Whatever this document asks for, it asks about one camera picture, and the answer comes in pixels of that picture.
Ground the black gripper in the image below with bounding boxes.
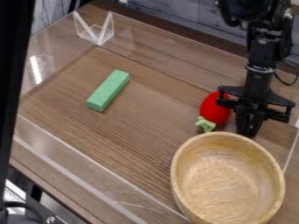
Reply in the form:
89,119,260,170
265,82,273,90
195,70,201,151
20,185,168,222
217,64,295,138

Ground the red plush strawberry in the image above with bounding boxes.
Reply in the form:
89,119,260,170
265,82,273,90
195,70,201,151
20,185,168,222
195,91,231,133

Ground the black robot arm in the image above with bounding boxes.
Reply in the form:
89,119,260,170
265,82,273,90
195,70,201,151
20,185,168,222
216,0,295,137

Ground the light wooden bowl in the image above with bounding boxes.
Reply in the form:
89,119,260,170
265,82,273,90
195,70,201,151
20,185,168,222
171,132,285,224

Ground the green rectangular block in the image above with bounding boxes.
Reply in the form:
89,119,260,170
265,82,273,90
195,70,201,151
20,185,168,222
85,70,131,112

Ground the black device with knob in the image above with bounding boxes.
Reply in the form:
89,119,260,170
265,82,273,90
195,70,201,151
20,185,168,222
22,201,75,224

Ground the clear acrylic enclosure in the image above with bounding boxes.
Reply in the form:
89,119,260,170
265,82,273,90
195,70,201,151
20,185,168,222
10,10,299,224

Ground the black cable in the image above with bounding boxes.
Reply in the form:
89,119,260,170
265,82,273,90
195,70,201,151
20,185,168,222
2,200,44,224

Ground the black vertical post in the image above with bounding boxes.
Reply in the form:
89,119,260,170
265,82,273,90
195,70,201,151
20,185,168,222
0,0,34,224

